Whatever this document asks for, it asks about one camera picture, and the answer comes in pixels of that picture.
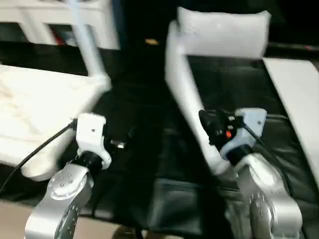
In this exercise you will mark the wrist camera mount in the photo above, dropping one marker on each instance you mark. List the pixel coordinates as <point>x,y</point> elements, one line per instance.
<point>249,124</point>
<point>91,134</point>

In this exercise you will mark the white panel with screw holes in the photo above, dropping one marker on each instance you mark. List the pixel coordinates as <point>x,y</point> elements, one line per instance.
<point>224,30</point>

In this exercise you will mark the white plastic table leg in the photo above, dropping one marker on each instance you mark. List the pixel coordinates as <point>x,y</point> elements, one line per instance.
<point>87,44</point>
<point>184,87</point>

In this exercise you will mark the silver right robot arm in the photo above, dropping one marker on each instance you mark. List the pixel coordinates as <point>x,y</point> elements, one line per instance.
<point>269,194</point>

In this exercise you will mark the white glass-door cabinet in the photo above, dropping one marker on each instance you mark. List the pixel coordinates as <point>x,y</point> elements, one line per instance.
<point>49,17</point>

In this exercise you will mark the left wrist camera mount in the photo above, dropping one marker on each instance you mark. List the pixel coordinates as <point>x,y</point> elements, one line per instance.
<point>91,134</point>

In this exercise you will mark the white plastic table top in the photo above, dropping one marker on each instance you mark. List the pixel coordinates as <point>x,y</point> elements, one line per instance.
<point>37,104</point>

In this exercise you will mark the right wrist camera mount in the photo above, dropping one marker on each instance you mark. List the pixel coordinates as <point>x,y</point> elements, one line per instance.
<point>249,124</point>

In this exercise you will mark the black bar with red light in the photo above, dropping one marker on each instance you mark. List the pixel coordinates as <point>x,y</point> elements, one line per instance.
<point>294,47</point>

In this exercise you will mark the flat white board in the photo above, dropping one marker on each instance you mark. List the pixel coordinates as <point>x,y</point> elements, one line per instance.
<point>296,99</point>

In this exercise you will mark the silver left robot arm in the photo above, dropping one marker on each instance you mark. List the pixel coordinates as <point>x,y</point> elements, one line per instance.
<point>64,194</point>

